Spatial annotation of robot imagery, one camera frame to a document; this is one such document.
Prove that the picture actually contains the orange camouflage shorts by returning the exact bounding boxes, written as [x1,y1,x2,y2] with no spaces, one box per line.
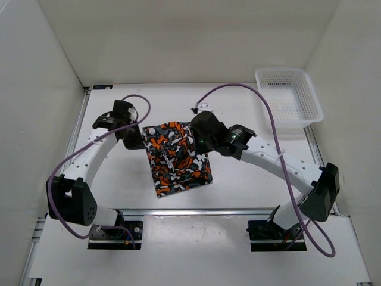
[142,121,213,198]

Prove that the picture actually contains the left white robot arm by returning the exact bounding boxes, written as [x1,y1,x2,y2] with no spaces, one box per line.
[46,100,144,238]

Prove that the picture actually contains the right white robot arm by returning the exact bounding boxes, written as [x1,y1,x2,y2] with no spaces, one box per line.
[190,111,340,240]

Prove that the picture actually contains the white plastic basket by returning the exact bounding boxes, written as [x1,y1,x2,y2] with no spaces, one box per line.
[255,67,324,135]

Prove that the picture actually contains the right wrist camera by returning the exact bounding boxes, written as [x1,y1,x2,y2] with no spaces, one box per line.
[191,103,213,114]

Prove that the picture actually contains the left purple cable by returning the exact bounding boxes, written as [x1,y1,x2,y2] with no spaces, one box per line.
[47,94,152,250]

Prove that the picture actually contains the purple cable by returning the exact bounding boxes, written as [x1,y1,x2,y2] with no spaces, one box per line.
[196,83,336,257]
[47,94,152,250]

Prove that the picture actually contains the front aluminium rail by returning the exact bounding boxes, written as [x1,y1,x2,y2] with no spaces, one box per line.
[122,208,273,216]

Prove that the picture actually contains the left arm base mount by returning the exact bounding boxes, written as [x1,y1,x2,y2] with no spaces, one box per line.
[88,218,144,251]

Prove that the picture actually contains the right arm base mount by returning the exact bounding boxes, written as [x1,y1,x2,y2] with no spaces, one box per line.
[246,220,307,253]

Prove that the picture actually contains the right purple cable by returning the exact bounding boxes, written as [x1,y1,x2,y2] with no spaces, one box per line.
[196,83,336,257]

